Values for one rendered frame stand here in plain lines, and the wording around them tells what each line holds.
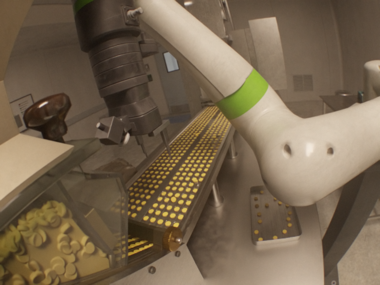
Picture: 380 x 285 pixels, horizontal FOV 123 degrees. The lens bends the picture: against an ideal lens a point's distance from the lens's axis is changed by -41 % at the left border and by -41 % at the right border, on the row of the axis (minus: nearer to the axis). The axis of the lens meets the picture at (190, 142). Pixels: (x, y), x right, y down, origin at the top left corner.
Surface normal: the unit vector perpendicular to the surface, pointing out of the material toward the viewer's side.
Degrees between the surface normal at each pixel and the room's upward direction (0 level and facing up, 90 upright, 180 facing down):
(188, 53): 98
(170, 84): 90
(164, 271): 90
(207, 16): 71
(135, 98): 96
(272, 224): 0
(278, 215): 0
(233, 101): 97
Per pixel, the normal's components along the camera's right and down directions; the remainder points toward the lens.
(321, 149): -0.22, -0.35
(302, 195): -0.40, 0.55
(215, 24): -0.42, 0.14
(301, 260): -0.23, -0.89
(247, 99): -0.11, 0.37
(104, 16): 0.32, 0.32
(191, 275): 0.90, -0.04
